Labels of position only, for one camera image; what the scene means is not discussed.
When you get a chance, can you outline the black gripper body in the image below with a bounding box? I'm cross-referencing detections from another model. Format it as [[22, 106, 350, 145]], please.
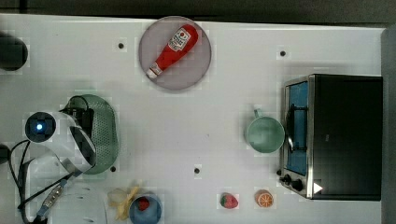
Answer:
[[62, 107, 94, 137]]

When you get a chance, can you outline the green strainer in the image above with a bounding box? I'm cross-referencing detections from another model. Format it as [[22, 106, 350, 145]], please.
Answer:
[[63, 94, 120, 175]]

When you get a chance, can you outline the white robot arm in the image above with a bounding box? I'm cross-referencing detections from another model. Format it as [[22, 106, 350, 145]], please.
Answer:
[[19, 111, 96, 224]]

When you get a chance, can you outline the black cylinder upper left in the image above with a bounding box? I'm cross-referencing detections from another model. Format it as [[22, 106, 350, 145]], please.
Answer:
[[0, 32, 28, 71]]

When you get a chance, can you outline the black cylinder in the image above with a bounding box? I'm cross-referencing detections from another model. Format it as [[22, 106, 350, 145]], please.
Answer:
[[0, 144, 10, 164], [0, 32, 28, 71]]

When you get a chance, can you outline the black cylinder lower left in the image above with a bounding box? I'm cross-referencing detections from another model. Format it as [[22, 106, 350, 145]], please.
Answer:
[[0, 144, 10, 164]]

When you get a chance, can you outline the peeled toy banana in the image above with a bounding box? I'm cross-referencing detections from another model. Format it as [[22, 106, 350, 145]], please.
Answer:
[[107, 186, 140, 220]]

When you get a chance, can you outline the grey round plate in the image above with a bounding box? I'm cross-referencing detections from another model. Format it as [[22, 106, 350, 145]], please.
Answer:
[[138, 16, 212, 91]]

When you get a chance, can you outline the red toy fruit in bowl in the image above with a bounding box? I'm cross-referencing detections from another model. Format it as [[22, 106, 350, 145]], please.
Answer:
[[138, 197, 150, 211]]

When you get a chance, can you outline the red ketchup bottle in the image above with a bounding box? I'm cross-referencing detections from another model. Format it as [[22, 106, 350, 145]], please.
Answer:
[[146, 24, 199, 79]]

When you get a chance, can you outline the blue bowl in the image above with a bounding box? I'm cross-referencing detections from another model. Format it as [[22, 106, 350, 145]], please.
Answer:
[[129, 194, 163, 224]]

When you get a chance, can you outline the toy strawberry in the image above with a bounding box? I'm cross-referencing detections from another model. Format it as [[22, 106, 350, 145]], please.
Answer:
[[219, 193, 239, 209]]

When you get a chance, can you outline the green mug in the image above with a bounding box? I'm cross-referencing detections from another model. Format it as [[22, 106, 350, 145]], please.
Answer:
[[245, 108, 285, 153]]

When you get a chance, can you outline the toy orange half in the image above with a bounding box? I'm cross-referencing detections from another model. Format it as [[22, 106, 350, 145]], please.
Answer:
[[255, 189, 274, 208]]

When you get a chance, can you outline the black toaster oven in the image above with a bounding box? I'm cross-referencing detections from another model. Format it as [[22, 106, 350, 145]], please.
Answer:
[[277, 74, 383, 201]]

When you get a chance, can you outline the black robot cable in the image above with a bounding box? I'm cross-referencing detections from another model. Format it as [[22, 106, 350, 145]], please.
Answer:
[[7, 139, 76, 224]]

